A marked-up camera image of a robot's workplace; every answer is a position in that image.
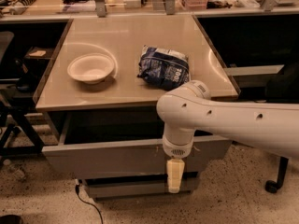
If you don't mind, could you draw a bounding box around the black power cable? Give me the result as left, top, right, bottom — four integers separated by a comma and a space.
74, 183, 105, 224

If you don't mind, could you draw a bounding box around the black left side chair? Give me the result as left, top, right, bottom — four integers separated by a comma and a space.
0, 31, 58, 159

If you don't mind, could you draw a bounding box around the black shoe tip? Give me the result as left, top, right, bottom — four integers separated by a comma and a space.
0, 215, 23, 224

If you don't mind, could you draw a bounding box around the grey top drawer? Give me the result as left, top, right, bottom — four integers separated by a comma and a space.
41, 112, 234, 180

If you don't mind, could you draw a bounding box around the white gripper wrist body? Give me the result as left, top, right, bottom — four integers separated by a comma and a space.
163, 126, 195, 159

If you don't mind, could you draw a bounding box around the blue chip bag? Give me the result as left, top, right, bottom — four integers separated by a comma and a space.
137, 46, 191, 91

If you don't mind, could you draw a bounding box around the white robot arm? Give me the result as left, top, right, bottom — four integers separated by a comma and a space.
156, 80, 299, 193

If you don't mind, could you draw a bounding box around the white paper bowl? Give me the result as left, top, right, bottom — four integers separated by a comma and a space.
67, 53, 115, 84

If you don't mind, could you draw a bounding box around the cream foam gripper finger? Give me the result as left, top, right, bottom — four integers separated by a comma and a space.
166, 159, 185, 193

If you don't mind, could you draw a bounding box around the grey bottom drawer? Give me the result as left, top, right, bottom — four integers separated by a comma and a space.
83, 175, 201, 199

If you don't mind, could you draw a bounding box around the grey drawer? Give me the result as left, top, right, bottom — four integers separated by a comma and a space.
83, 175, 201, 199
41, 112, 234, 180

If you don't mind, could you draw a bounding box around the grey drawer cabinet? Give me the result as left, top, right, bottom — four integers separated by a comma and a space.
32, 13, 241, 203

